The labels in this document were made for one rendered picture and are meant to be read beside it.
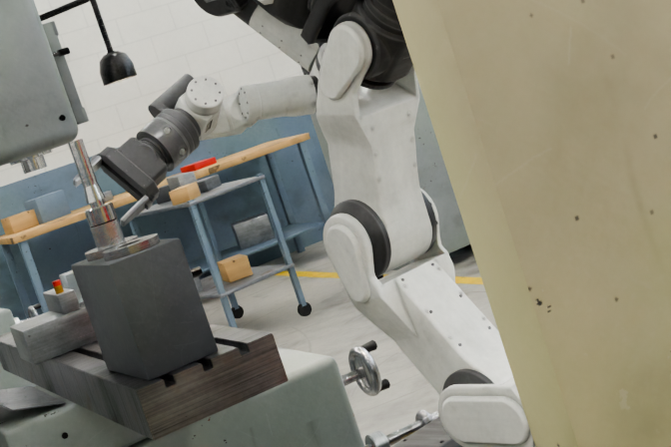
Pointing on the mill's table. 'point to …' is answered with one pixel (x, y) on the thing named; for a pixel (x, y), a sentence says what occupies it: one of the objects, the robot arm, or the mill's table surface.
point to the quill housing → (29, 83)
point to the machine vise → (54, 328)
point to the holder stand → (144, 306)
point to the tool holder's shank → (86, 174)
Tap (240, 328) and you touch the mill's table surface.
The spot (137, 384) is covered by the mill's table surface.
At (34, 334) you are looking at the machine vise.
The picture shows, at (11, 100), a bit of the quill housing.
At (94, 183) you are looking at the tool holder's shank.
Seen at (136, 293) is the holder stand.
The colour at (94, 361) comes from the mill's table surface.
